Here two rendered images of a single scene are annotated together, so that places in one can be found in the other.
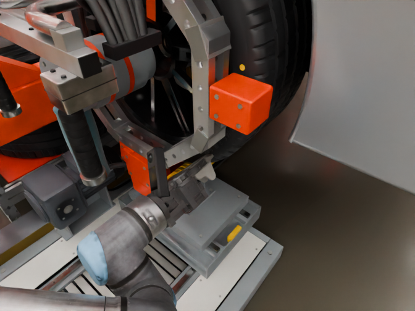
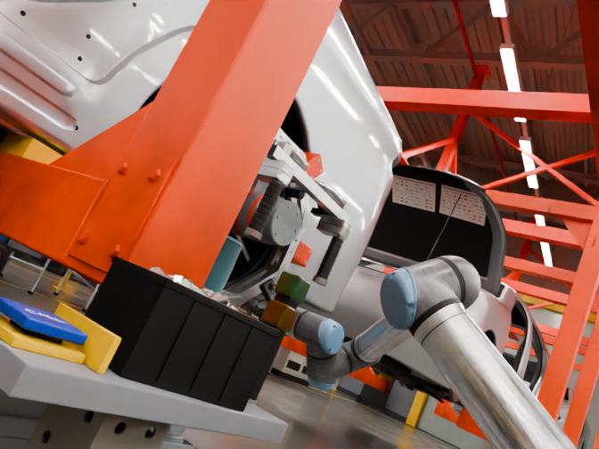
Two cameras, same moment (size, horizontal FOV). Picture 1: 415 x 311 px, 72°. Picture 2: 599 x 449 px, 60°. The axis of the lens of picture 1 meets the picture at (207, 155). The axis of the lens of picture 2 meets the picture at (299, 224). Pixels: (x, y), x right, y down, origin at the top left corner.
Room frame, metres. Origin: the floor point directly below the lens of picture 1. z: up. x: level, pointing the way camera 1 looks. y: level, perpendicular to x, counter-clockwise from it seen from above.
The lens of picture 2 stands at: (0.51, 1.69, 0.55)
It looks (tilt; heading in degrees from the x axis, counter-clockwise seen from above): 13 degrees up; 269
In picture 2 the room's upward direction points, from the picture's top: 24 degrees clockwise
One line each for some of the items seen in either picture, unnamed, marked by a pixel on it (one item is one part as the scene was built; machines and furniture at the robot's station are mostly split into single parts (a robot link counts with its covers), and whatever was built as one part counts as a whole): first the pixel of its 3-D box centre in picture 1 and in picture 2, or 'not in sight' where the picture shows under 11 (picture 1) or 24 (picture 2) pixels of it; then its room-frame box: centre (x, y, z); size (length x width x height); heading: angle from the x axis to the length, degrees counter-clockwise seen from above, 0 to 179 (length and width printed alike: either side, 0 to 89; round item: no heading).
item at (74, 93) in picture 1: (81, 82); (334, 226); (0.39, 0.19, 0.93); 0.09 x 0.05 x 0.05; 140
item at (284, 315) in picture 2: not in sight; (279, 315); (0.47, 0.84, 0.59); 0.04 x 0.04 x 0.04; 50
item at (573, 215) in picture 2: not in sight; (452, 204); (-0.91, -3.30, 2.54); 2.58 x 0.12 x 0.42; 140
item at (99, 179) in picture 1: (83, 144); (329, 259); (0.37, 0.21, 0.83); 0.04 x 0.04 x 0.16
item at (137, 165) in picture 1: (157, 164); not in sight; (0.69, 0.16, 0.48); 0.16 x 0.12 x 0.17; 140
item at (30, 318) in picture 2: not in sight; (39, 325); (0.70, 1.13, 0.47); 0.07 x 0.07 x 0.02; 50
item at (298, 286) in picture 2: not in sight; (292, 287); (0.47, 0.84, 0.64); 0.04 x 0.04 x 0.04; 50
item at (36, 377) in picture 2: not in sight; (145, 386); (0.59, 1.00, 0.44); 0.43 x 0.17 x 0.03; 50
